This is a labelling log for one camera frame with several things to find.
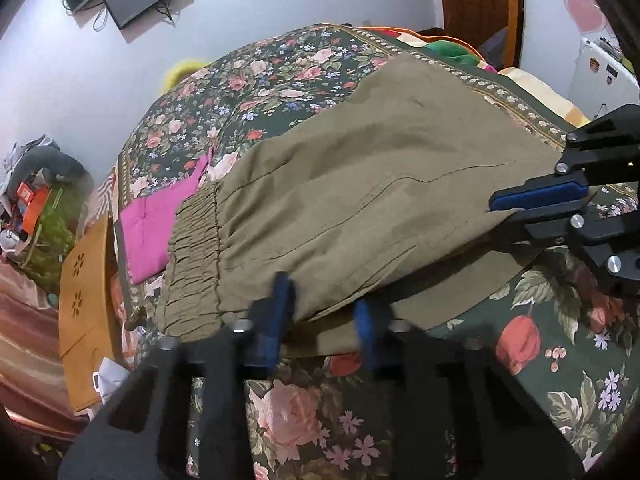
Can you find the white cabinet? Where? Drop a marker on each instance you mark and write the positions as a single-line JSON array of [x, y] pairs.
[[595, 90]]

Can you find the green patterned cloth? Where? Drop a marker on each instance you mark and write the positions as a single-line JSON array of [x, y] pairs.
[[55, 240]]

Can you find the pink striped blanket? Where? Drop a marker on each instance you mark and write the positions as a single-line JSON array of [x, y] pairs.
[[25, 350]]

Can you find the white cloth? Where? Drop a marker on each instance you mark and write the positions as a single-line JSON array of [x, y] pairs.
[[112, 377]]

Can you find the dark cloth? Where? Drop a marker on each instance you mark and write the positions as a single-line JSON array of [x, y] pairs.
[[495, 47]]

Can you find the brown wooden board flower cutouts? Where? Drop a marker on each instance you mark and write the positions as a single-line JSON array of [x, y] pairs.
[[85, 320]]

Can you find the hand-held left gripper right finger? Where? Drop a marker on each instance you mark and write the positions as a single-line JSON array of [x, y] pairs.
[[369, 330]]

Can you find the pink cloth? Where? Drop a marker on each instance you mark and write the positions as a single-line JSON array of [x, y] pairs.
[[150, 230]]

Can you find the olive green pants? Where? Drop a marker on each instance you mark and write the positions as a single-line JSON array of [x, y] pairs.
[[350, 170]]

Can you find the floral dark green bedspread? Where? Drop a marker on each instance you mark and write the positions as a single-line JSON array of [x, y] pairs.
[[280, 75]]

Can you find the grey cloth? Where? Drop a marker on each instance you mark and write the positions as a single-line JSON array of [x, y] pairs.
[[50, 162]]

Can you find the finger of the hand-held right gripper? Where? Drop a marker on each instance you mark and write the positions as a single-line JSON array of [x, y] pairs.
[[560, 230], [540, 195]]

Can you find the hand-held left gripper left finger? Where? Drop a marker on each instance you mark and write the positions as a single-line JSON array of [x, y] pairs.
[[280, 310]]

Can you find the multicoloured blanket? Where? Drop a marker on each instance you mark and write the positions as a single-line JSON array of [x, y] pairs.
[[452, 52]]

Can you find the orange box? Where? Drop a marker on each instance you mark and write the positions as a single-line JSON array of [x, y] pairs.
[[32, 205]]

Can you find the yellow fuzzy object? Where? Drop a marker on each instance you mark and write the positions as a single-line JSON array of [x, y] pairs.
[[182, 72]]

